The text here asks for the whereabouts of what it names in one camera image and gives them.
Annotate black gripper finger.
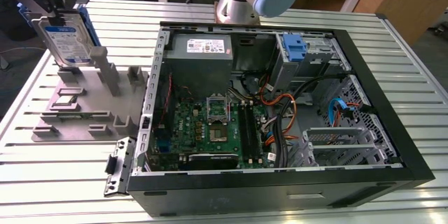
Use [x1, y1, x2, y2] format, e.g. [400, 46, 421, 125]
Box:
[57, 0, 66, 24]
[48, 0, 58, 26]

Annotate hard disk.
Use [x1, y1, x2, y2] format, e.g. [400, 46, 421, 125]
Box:
[17, 2, 102, 67]

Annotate blue data wire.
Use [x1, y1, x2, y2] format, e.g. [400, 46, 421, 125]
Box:
[328, 97, 361, 130]

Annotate power wire with black plug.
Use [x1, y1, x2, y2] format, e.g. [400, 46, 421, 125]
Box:
[334, 103, 354, 129]

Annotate metal disk bay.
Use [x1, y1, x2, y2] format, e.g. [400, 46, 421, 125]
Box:
[301, 126, 400, 167]

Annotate black office chair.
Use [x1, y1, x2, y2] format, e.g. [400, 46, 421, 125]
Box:
[0, 0, 42, 41]

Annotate silver CPU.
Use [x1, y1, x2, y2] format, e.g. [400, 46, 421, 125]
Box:
[54, 94, 77, 105]

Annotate grey parts rack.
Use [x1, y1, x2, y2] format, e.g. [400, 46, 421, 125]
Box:
[30, 46, 149, 143]

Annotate grey power supply unit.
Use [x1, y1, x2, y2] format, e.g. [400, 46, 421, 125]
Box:
[164, 34, 234, 96]

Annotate green motherboard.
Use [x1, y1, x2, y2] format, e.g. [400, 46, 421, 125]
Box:
[146, 92, 278, 171]

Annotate metal socket cover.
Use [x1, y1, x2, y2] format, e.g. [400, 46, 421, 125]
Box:
[205, 94, 230, 124]

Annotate CPU socket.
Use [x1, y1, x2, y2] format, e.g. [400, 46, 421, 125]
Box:
[205, 122, 232, 143]

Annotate blue plastic drive latch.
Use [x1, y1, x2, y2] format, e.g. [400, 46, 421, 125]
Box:
[282, 33, 308, 62]

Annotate grey metal drive cage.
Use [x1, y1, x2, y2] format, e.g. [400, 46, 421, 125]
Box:
[272, 33, 352, 92]

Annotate black RAM slot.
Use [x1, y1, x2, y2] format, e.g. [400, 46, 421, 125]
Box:
[248, 100, 265, 164]
[238, 100, 256, 164]

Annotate black graphics card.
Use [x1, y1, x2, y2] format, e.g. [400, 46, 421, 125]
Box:
[186, 151, 241, 172]

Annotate black open PC case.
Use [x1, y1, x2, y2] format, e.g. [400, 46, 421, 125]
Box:
[125, 20, 437, 218]

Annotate wooden cabinet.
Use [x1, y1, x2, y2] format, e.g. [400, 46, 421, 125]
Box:
[356, 0, 448, 48]

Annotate office chair base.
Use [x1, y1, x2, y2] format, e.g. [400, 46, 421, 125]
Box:
[426, 8, 448, 36]

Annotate thin red wire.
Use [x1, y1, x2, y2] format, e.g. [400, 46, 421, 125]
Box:
[158, 73, 174, 128]

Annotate grey expansion slot bracket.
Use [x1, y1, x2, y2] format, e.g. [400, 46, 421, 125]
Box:
[102, 136, 137, 198]

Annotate black curved cable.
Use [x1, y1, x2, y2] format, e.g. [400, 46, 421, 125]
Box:
[292, 74, 349, 101]

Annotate orange wire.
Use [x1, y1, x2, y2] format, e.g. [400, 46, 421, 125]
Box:
[260, 92, 298, 137]

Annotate black cable bundle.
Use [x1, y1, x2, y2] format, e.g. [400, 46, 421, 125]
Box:
[272, 111, 292, 168]

